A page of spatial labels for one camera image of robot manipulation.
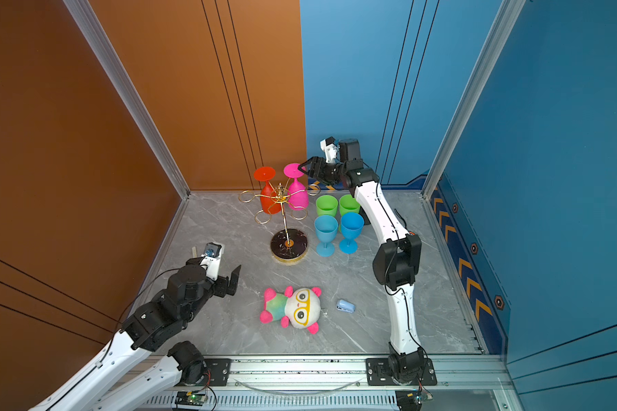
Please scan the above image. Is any blue wine glass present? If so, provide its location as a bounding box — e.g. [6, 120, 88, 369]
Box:
[339, 212, 364, 254]
[314, 215, 339, 258]

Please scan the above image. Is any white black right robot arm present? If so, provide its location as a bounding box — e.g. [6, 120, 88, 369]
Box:
[299, 137, 428, 385]

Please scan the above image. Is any green wine glass front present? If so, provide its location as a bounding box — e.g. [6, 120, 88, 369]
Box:
[315, 195, 339, 217]

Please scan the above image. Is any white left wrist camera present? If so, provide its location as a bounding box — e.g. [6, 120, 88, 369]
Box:
[200, 242, 224, 282]

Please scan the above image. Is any circuit board right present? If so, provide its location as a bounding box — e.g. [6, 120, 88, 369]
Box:
[395, 390, 434, 411]

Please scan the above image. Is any red wine glass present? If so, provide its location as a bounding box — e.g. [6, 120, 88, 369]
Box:
[254, 166, 281, 215]

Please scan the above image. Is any green circuit board left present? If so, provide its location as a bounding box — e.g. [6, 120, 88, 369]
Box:
[174, 390, 207, 408]

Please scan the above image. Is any aluminium front rail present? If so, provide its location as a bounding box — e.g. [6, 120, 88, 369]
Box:
[123, 354, 522, 410]

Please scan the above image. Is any colourful plush toy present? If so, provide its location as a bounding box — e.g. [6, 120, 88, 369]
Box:
[260, 286, 322, 335]

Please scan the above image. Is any small light blue stapler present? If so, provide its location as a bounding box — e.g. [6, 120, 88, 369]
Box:
[336, 300, 356, 313]

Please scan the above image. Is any aluminium corner post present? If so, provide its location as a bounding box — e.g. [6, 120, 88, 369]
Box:
[422, 0, 526, 200]
[63, 0, 191, 200]

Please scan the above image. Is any magenta wine glass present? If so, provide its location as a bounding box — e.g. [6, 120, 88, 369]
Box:
[284, 163, 309, 210]

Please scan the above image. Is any aluminium corner post left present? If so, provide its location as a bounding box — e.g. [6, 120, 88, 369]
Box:
[63, 0, 191, 200]

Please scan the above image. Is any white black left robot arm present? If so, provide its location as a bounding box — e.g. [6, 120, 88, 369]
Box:
[35, 256, 241, 410]

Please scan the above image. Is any aluminium corner post right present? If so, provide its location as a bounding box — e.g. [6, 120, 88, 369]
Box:
[422, 0, 526, 200]

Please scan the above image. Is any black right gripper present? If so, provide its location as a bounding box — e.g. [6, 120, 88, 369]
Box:
[298, 158, 349, 186]

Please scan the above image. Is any green wine glass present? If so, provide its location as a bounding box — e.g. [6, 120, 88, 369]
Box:
[339, 195, 361, 216]
[315, 195, 339, 217]

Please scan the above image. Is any blue wine glass front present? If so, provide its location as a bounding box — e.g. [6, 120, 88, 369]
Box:
[314, 215, 339, 258]

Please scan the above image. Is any gold wine glass rack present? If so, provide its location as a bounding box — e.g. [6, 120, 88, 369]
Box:
[238, 182, 309, 265]

